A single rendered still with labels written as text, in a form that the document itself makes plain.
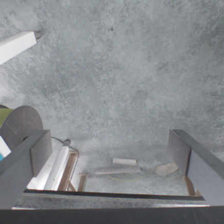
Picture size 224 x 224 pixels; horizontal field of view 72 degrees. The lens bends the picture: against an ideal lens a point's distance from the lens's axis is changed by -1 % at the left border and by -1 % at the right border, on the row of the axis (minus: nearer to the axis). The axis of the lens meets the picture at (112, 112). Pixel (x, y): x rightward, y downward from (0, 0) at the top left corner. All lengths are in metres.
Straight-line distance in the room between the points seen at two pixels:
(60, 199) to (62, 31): 0.79
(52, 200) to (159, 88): 0.84
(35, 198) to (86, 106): 0.83
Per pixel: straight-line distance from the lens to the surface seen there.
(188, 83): 1.03
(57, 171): 1.21
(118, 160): 1.49
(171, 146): 0.17
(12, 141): 1.03
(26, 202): 0.36
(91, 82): 0.99
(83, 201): 0.31
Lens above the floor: 0.85
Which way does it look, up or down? 51 degrees down
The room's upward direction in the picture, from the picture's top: 171 degrees counter-clockwise
